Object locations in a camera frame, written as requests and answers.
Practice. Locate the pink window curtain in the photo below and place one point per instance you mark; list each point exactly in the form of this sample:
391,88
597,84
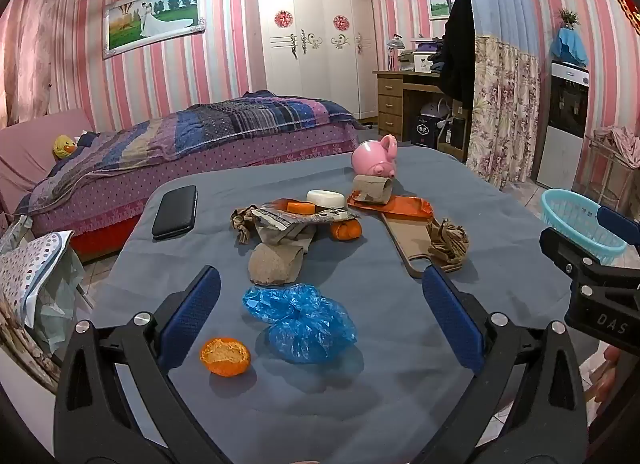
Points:
30,54

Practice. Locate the plaid patchwork quilt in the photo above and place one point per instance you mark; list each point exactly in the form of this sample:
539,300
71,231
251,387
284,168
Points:
225,119

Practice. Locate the white fan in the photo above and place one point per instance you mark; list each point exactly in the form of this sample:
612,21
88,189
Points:
432,109

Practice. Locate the pink piggy bank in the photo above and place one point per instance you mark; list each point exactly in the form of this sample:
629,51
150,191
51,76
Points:
372,156

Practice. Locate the white metal rack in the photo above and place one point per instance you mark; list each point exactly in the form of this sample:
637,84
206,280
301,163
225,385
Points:
600,179

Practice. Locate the red gold wall decoration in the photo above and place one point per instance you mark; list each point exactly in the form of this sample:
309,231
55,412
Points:
629,4

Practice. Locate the light blue plastic basket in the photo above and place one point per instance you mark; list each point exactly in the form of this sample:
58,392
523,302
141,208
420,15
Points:
570,216

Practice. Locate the brown paper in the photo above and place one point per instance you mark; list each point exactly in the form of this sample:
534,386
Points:
450,244

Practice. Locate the black hanging coat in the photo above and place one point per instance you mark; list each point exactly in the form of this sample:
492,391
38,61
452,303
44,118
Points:
457,44

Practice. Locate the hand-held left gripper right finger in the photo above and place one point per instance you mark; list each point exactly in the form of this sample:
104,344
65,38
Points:
450,314

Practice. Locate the framed wedding photo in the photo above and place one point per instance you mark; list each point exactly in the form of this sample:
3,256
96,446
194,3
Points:
150,19

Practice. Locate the black smartphone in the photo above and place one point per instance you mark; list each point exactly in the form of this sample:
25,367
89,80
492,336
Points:
175,211

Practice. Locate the blue cloth cover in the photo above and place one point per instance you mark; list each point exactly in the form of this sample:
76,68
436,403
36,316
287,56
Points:
570,46

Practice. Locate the black box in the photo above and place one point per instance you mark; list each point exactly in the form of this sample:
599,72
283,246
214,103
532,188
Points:
426,131

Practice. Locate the wooden desk with drawers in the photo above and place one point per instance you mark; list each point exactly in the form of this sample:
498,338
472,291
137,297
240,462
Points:
392,101

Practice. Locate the round cardboard tube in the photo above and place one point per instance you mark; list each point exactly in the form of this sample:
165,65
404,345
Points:
372,189

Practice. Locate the beige folded cloth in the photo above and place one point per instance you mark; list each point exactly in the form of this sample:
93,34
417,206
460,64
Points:
242,224

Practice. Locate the purple dotted bed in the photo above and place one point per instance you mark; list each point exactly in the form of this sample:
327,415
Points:
225,154

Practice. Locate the patterned cloth pouch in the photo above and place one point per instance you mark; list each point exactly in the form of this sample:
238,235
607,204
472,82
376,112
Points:
320,217

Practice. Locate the blue plastic bag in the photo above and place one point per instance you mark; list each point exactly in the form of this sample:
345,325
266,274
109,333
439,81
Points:
300,324

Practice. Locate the floral room curtain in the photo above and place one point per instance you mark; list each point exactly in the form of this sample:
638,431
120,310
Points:
500,109

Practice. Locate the person's right hand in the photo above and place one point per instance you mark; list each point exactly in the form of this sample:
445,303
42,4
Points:
606,379

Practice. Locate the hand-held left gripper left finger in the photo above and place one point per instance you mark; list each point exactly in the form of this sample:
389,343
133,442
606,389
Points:
192,309

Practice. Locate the desk lamp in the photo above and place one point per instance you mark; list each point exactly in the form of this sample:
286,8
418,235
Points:
395,43

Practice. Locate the white wardrobe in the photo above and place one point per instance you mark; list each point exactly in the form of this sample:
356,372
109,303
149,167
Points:
310,9

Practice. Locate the grey tablecloth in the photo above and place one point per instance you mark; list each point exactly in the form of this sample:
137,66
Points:
350,409

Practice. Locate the pink cloth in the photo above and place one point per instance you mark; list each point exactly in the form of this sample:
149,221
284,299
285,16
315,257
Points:
622,141

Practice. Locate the floral cloth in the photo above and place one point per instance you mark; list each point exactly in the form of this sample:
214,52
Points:
20,344

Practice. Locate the hollow orange peel half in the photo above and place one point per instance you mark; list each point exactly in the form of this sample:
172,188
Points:
225,360

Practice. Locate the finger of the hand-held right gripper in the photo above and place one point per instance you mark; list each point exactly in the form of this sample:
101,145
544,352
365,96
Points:
617,224
565,249

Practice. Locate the small green plant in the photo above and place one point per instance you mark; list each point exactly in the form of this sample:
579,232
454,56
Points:
569,18

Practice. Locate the white soap bar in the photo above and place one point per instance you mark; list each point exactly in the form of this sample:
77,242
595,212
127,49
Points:
325,198

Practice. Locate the white water dispenser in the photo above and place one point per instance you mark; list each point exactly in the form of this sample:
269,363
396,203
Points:
560,154

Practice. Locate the yellow duck plush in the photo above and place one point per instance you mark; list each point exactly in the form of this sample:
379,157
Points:
64,146

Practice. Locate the polka dot bag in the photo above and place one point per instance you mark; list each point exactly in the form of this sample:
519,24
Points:
30,274

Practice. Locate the pink headboard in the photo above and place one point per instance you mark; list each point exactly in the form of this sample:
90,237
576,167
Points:
35,144

